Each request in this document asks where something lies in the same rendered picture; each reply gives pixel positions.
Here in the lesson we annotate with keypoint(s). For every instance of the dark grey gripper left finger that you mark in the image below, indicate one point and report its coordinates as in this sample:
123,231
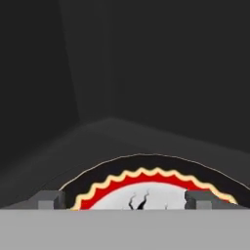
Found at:
49,198

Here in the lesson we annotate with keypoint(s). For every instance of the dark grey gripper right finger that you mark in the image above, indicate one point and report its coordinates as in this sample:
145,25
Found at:
200,199

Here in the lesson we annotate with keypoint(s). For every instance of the dark microwave oven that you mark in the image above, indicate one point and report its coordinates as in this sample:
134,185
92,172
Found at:
130,81

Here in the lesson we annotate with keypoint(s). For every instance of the black red white patterned plate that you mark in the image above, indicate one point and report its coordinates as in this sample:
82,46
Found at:
153,182

